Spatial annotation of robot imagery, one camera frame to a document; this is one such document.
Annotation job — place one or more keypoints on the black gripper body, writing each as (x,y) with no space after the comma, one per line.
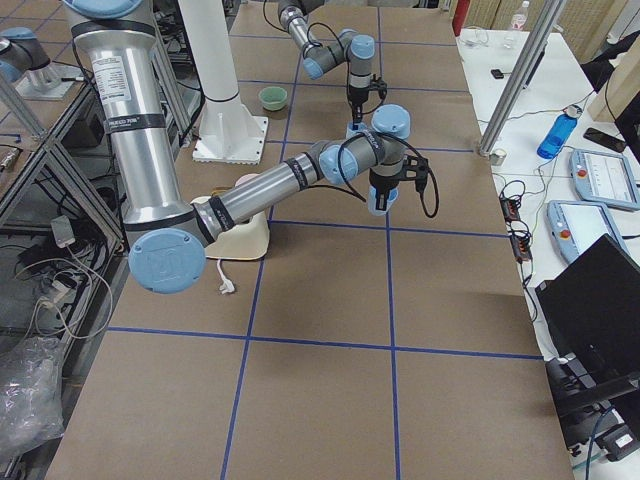
(383,185)
(356,98)

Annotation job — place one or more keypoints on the light blue cup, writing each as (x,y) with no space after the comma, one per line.
(351,133)
(391,194)

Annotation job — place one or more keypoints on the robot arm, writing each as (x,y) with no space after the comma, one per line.
(168,236)
(355,50)

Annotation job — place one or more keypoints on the green bowl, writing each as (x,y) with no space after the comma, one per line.
(273,98)

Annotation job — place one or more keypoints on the pink bowl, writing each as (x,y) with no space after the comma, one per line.
(245,178)

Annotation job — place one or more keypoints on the cream toaster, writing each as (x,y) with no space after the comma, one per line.
(247,241)

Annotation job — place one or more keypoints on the blue water bottle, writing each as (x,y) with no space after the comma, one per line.
(559,133)

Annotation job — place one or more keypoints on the teach pendant near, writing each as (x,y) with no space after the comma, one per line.
(576,225)

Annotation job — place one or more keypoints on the teach pendant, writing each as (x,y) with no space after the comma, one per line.
(605,178)
(576,225)

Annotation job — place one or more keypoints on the white toaster power plug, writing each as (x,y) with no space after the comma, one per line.
(226,287)

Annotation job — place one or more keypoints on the teach pendant far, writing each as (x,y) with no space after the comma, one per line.
(605,178)

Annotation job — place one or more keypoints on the black smartphone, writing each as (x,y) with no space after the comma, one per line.
(604,139)

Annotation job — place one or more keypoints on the black laptop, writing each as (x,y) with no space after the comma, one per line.
(592,309)

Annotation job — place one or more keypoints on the clear plastic bag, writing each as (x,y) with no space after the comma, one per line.
(31,408)

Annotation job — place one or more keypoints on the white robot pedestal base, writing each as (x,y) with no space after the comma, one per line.
(228,132)

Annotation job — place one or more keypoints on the aluminium frame post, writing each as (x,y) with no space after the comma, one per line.
(531,51)

